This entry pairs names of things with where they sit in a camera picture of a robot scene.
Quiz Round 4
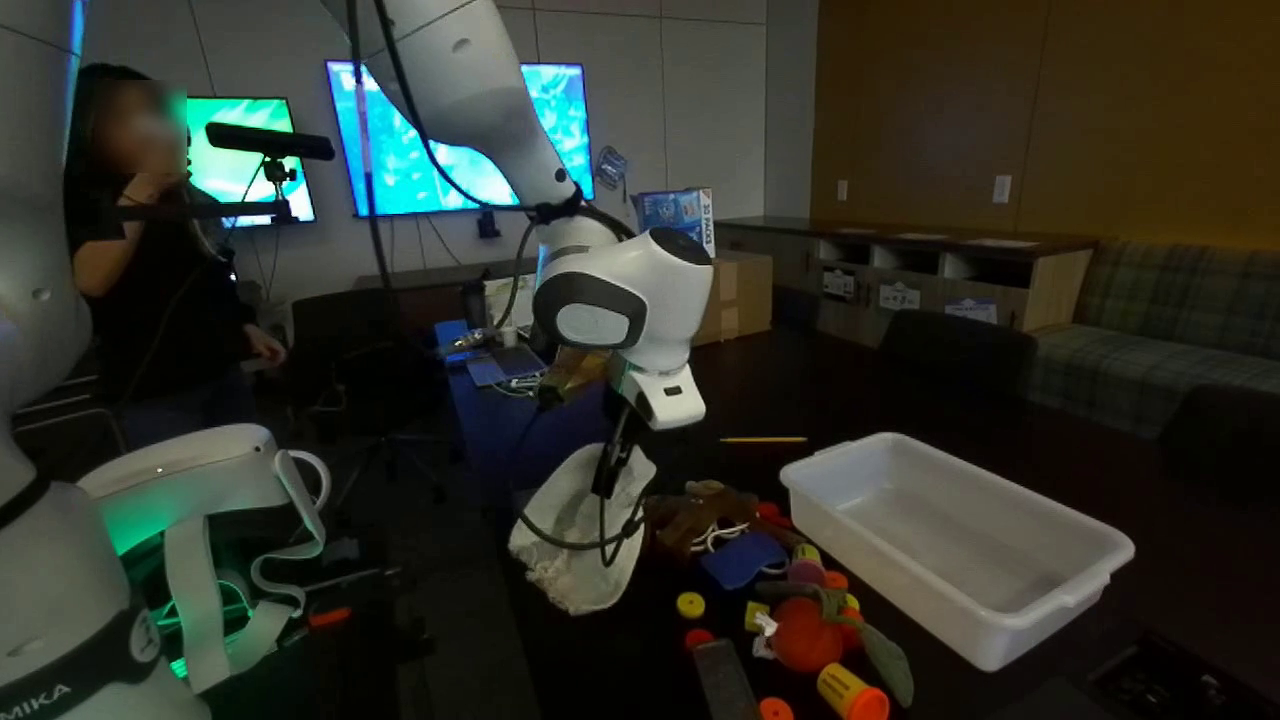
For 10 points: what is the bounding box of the black camera on stand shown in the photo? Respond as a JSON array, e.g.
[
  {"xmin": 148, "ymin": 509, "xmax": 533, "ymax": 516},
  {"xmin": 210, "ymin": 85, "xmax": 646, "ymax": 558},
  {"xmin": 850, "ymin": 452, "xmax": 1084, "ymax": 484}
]
[{"xmin": 202, "ymin": 125, "xmax": 337, "ymax": 222}]

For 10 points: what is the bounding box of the orange yellow toy cylinder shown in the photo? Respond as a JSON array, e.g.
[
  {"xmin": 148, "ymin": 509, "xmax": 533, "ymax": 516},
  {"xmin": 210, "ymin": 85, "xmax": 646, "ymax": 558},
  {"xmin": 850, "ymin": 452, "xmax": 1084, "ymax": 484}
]
[{"xmin": 816, "ymin": 664, "xmax": 892, "ymax": 720}]

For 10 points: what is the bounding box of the dark rectangular block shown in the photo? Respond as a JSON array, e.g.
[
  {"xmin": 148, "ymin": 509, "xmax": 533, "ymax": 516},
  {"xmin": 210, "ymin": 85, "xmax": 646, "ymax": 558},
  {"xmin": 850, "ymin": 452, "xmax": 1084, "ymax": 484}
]
[{"xmin": 692, "ymin": 639, "xmax": 760, "ymax": 720}]

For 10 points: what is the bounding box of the person in dark clothes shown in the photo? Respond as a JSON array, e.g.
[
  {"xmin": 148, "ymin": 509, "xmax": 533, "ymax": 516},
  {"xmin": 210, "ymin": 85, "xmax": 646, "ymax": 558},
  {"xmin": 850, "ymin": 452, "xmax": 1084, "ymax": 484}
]
[{"xmin": 65, "ymin": 65, "xmax": 289, "ymax": 446}]

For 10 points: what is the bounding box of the cardboard box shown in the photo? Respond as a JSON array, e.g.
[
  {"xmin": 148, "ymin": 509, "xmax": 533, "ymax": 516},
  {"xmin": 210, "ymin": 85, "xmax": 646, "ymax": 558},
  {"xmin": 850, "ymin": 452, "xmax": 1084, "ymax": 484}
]
[{"xmin": 697, "ymin": 252, "xmax": 771, "ymax": 344}]

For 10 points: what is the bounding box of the blue toy piece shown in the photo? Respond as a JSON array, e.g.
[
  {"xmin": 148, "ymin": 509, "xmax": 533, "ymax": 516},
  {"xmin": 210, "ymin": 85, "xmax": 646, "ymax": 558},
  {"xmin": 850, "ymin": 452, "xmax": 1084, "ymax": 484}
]
[{"xmin": 701, "ymin": 532, "xmax": 786, "ymax": 590}]

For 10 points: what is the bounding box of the wall monitor left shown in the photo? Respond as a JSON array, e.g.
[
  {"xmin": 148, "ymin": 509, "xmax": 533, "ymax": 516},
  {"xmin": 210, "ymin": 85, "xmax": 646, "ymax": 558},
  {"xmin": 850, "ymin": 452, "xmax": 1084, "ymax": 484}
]
[{"xmin": 195, "ymin": 96, "xmax": 316, "ymax": 231}]

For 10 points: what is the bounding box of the white terry cloth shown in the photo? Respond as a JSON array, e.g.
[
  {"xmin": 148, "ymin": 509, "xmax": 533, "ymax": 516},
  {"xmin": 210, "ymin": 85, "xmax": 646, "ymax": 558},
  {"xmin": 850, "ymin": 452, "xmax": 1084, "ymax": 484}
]
[{"xmin": 509, "ymin": 442, "xmax": 656, "ymax": 616}]

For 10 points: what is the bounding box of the orange red plush toy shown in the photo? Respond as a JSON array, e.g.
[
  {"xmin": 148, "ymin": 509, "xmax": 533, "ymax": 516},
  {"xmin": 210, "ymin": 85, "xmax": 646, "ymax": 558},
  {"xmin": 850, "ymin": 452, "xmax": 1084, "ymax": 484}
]
[{"xmin": 771, "ymin": 594, "xmax": 858, "ymax": 674}]

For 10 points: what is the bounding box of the wall monitor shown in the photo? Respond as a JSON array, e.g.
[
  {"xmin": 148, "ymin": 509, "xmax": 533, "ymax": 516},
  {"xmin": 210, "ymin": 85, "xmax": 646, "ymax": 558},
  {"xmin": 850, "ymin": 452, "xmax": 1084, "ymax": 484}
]
[
  {"xmin": 195, "ymin": 96, "xmax": 316, "ymax": 231},
  {"xmin": 322, "ymin": 55, "xmax": 601, "ymax": 222}
]

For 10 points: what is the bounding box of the blue covered stand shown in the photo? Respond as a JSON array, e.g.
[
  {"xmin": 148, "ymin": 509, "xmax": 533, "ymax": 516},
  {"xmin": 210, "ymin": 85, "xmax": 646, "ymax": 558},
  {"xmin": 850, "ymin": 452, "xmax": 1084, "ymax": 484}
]
[{"xmin": 432, "ymin": 318, "xmax": 605, "ymax": 520}]

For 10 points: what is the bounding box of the green plaid sofa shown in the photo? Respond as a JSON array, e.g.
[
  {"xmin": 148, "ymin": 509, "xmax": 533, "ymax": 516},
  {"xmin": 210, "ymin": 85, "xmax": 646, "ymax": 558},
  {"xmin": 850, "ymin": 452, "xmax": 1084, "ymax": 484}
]
[{"xmin": 1024, "ymin": 241, "xmax": 1280, "ymax": 441}]

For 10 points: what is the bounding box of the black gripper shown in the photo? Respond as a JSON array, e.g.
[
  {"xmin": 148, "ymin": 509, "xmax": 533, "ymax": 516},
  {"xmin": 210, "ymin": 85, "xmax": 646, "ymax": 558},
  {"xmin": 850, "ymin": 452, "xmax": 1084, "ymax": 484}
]
[{"xmin": 590, "ymin": 402, "xmax": 635, "ymax": 498}]

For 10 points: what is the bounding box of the wooden shelf cabinet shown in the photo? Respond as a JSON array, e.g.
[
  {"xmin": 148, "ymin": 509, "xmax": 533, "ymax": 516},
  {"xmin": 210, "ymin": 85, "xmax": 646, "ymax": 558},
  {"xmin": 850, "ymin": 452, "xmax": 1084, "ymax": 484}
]
[{"xmin": 720, "ymin": 216, "xmax": 1095, "ymax": 344}]

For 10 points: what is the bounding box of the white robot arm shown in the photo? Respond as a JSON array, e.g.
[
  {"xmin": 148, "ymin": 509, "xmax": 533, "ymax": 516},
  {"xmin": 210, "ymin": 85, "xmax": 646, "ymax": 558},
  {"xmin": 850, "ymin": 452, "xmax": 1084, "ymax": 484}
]
[{"xmin": 0, "ymin": 0, "xmax": 713, "ymax": 720}]

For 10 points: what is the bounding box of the wall monitor right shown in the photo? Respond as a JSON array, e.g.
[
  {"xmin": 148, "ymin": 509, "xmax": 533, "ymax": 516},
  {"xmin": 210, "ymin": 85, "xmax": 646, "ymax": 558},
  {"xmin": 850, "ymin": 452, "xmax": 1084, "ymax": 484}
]
[{"xmin": 322, "ymin": 55, "xmax": 601, "ymax": 222}]

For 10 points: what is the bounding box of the clear plastic bin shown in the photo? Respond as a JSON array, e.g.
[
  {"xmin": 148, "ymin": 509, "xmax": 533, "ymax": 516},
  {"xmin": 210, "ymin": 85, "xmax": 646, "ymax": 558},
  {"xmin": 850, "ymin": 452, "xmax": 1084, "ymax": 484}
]
[{"xmin": 779, "ymin": 433, "xmax": 1137, "ymax": 672}]

